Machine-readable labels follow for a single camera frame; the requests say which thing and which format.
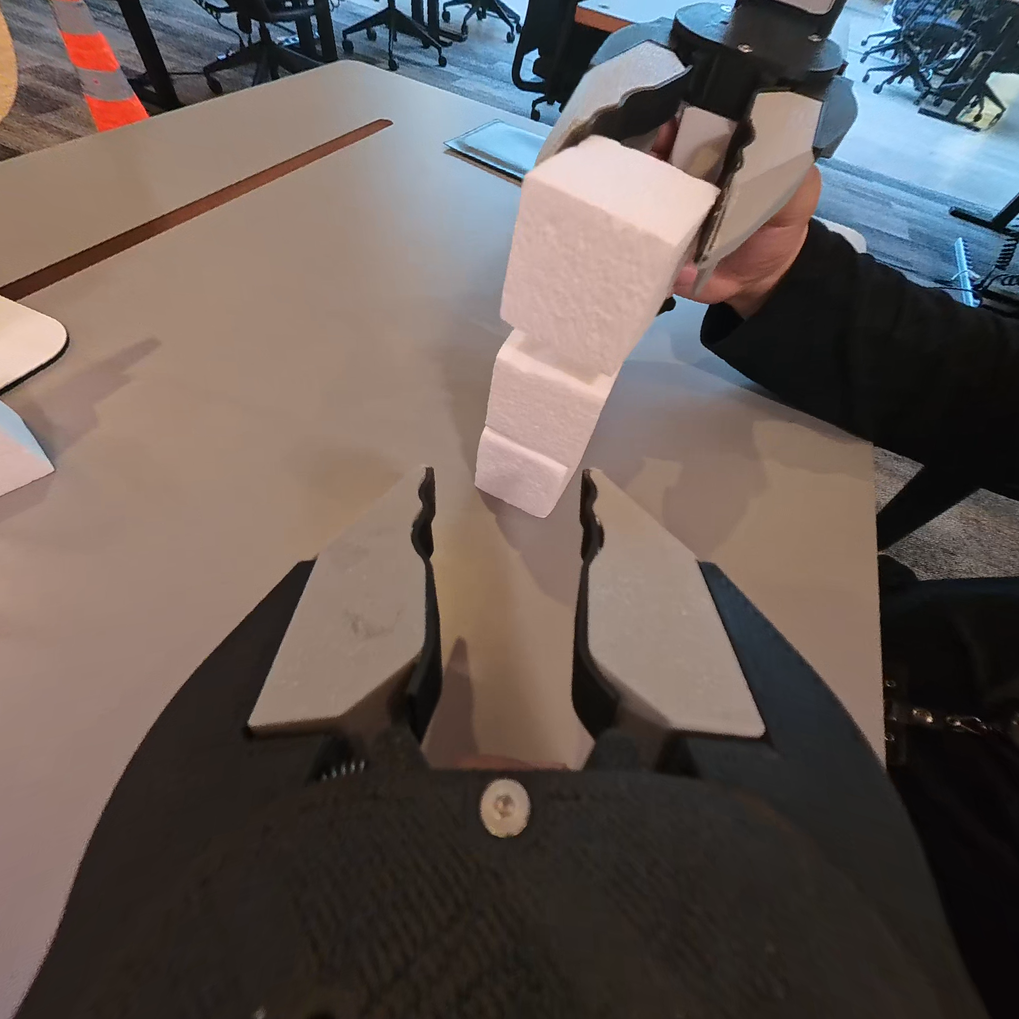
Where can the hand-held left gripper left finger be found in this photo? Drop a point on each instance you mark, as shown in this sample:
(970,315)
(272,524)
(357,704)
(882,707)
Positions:
(350,629)

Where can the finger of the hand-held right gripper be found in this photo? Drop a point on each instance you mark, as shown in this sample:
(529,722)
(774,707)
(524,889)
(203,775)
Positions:
(776,159)
(621,95)

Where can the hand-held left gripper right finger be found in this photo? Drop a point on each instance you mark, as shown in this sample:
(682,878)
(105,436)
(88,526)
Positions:
(661,637)

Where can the white foam cube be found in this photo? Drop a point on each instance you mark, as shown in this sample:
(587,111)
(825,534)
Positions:
(521,474)
(605,263)
(549,398)

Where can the person's right forearm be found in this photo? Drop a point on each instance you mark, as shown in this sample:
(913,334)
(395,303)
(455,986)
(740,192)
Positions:
(876,358)

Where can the person's right hand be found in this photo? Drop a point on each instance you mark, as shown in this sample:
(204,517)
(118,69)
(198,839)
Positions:
(764,263)

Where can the black office chair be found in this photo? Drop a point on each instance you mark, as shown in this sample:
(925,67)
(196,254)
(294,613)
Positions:
(529,48)
(392,32)
(269,48)

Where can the black flat plate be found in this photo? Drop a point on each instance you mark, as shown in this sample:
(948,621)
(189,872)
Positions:
(497,147)

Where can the cluster of black office chairs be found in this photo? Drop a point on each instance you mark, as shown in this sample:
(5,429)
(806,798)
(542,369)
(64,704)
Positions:
(939,40)

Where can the pale blue-grey object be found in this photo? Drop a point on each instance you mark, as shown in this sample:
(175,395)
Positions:
(20,454)

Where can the white-based document stand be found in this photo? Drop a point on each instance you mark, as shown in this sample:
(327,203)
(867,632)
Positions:
(24,342)

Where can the orange traffic cone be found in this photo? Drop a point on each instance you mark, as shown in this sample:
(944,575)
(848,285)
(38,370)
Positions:
(95,64)

